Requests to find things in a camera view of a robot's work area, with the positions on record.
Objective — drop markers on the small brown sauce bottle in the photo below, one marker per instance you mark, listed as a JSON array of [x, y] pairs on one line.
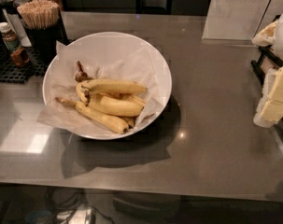
[[9, 37]]

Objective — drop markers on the black rubber mesh mat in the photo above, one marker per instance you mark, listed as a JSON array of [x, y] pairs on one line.
[[10, 73]]

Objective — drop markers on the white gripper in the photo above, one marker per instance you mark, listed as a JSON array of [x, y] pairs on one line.
[[269, 111]]

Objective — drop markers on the dark lidded jar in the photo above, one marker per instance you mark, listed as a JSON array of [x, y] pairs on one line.
[[8, 6]]

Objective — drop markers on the middle yellow banana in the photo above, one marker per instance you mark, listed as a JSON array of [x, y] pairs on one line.
[[113, 106]]

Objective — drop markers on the wooden stir sticks bundle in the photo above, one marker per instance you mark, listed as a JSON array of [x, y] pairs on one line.
[[39, 14]]

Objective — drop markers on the black cup holder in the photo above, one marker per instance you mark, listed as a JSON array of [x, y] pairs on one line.
[[44, 40]]

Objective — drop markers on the top yellow banana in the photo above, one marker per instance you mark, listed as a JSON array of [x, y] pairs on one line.
[[85, 89]]

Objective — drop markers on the small dark red jar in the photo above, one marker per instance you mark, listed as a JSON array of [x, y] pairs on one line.
[[20, 57]]

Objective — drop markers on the front long yellow banana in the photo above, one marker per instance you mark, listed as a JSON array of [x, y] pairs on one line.
[[113, 123]]

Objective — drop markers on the white parchment paper liner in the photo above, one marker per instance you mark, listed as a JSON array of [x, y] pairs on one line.
[[116, 62]]

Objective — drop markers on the white bowl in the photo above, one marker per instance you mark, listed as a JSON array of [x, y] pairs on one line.
[[122, 44]]

